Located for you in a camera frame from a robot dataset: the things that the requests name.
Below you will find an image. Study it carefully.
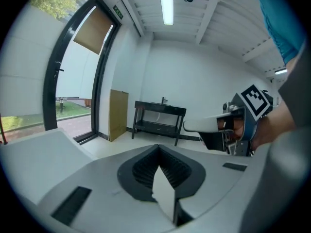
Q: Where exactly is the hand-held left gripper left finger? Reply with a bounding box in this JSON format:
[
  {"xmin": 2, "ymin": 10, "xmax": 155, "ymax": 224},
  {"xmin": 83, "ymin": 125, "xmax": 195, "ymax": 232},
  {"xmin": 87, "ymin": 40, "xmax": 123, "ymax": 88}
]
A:
[{"xmin": 36, "ymin": 144, "xmax": 176, "ymax": 233}]

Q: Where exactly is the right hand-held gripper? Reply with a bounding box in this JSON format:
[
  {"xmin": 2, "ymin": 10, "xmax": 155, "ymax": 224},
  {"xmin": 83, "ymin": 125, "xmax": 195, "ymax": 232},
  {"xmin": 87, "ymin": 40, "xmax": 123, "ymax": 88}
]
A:
[{"xmin": 183, "ymin": 83, "xmax": 274, "ymax": 158}]

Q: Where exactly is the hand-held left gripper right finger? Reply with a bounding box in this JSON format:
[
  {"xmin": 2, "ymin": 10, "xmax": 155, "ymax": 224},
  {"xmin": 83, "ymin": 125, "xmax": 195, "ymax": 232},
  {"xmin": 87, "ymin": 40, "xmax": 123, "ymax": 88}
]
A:
[{"xmin": 158, "ymin": 144, "xmax": 254, "ymax": 229}]

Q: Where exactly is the person's right forearm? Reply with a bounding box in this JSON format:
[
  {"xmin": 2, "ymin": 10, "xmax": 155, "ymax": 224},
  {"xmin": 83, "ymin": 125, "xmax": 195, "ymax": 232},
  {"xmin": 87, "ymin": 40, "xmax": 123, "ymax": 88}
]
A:
[{"xmin": 251, "ymin": 91, "xmax": 303, "ymax": 150}]

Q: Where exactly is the person's right hand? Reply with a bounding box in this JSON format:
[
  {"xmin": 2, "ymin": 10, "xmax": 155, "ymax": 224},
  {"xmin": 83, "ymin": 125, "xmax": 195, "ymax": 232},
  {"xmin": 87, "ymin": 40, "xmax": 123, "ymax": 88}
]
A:
[{"xmin": 217, "ymin": 117, "xmax": 244, "ymax": 141}]

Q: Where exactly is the black vanity table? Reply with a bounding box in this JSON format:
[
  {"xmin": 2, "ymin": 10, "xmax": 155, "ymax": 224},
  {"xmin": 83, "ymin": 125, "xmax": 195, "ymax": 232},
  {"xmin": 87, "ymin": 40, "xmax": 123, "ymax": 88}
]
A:
[{"xmin": 131, "ymin": 100, "xmax": 188, "ymax": 147}]

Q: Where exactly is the tall brown cardboard sheet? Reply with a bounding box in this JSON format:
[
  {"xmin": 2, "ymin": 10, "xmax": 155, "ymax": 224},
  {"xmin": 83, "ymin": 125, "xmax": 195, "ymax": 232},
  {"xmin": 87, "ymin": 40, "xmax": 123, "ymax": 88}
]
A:
[{"xmin": 109, "ymin": 89, "xmax": 130, "ymax": 143}]

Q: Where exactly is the long ceiling light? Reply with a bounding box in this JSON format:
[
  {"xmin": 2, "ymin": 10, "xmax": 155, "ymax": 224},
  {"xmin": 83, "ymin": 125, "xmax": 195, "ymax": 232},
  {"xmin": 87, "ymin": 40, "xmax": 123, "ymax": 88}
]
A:
[{"xmin": 157, "ymin": 0, "xmax": 174, "ymax": 26}]

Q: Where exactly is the person's blue shirt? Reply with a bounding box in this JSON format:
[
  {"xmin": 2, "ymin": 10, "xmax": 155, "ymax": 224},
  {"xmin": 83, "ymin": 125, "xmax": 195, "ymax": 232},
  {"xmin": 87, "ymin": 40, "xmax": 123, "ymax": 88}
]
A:
[{"xmin": 251, "ymin": 0, "xmax": 307, "ymax": 66}]

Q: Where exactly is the green exit sign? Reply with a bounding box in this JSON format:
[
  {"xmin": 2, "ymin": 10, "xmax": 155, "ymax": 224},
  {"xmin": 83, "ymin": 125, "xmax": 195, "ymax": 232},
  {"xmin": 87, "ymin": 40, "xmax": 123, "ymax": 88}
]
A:
[{"xmin": 113, "ymin": 5, "xmax": 124, "ymax": 20}]

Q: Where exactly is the brown board on window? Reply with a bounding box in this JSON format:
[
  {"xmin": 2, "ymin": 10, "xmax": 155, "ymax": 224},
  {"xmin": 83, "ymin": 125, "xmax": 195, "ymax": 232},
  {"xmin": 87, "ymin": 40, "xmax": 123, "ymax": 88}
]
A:
[{"xmin": 72, "ymin": 6, "xmax": 115, "ymax": 56}]

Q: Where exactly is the black glass door frame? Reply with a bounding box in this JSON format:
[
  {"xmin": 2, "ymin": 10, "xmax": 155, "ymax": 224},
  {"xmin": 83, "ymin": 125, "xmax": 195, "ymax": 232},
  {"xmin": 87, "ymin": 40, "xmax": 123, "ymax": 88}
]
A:
[{"xmin": 43, "ymin": 0, "xmax": 122, "ymax": 146}]

